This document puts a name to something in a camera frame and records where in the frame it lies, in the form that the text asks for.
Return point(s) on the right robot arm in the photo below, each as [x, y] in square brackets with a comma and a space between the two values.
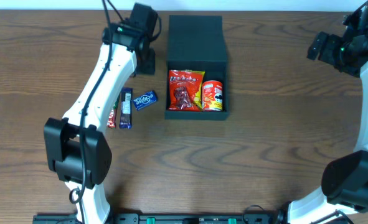
[344, 184]

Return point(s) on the black gift box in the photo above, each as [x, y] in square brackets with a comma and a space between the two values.
[197, 43]

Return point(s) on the blue Eclipse mint tin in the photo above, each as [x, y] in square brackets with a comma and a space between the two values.
[145, 100]

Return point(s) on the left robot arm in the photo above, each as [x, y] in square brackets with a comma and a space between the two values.
[76, 148]

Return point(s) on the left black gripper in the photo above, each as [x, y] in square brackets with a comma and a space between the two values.
[147, 62]

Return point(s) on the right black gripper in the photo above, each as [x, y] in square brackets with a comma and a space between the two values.
[318, 45]

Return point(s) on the dark blue chocolate bar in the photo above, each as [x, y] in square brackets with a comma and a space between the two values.
[126, 115]

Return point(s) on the red Pringles can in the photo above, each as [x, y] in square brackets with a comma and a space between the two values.
[212, 96]

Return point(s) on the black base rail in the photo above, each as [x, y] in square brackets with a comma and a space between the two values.
[248, 218]

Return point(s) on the red Hacks candy bag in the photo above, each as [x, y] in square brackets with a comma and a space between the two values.
[181, 90]

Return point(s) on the yellow Hacks candy bag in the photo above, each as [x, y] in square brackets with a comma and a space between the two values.
[197, 98]

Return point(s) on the red KitKat bar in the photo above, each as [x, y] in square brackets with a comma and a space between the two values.
[111, 123]

